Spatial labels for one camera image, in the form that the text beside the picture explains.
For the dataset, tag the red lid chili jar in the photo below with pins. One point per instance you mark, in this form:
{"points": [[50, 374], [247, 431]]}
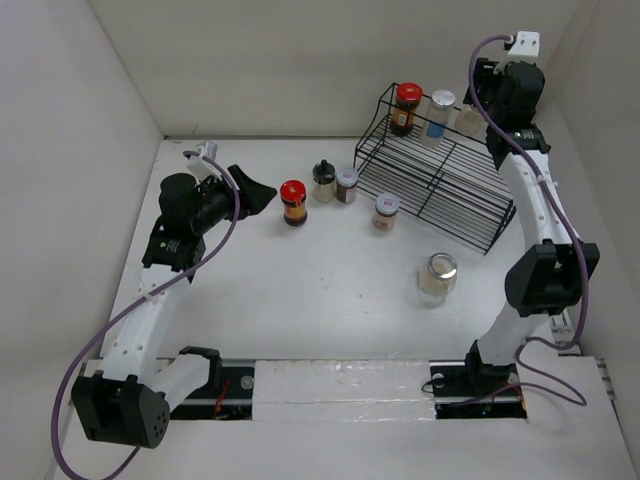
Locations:
{"points": [[408, 98], [293, 196]]}

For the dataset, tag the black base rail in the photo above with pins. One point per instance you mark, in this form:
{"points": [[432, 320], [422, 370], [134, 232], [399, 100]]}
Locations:
{"points": [[388, 390]]}

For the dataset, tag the white lid orange spice jar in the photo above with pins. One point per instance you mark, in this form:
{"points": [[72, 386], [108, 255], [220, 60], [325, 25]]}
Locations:
{"points": [[386, 209]]}

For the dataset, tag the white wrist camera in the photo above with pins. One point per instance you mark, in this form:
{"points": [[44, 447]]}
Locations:
{"points": [[199, 160], [523, 46]]}

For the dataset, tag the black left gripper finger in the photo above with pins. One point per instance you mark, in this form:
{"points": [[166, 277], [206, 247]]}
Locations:
{"points": [[256, 197], [243, 182]]}

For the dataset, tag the white lid dark spice jar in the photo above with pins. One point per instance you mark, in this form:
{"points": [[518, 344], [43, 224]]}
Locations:
{"points": [[346, 184]]}

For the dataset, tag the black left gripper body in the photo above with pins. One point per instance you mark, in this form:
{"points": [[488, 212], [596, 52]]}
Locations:
{"points": [[218, 202]]}

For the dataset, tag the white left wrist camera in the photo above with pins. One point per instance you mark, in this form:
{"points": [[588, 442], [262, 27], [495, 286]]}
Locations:
{"points": [[199, 160]]}

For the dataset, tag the black knob grinder jar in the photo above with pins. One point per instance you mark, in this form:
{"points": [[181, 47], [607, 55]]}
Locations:
{"points": [[324, 179]]}

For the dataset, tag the silver lid blue label shaker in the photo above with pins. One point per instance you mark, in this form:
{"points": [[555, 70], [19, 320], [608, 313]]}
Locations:
{"points": [[439, 111]]}

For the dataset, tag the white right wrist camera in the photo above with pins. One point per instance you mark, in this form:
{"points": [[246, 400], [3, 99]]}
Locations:
{"points": [[523, 46]]}

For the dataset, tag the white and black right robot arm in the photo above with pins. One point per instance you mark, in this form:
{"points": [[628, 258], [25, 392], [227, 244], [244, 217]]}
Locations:
{"points": [[554, 271]]}

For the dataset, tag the black collar pepper shaker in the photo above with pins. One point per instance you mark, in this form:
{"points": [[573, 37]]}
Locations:
{"points": [[469, 121]]}

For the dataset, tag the wide clear glass jar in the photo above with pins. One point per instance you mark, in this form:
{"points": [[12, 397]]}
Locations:
{"points": [[437, 278]]}

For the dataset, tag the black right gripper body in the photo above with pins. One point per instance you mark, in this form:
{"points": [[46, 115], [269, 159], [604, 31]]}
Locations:
{"points": [[495, 113]]}

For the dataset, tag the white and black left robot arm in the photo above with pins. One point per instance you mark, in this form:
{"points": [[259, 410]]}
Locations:
{"points": [[128, 400]]}

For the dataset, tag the black wire rack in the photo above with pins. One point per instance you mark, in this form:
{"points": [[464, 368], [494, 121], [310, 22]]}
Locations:
{"points": [[453, 187]]}

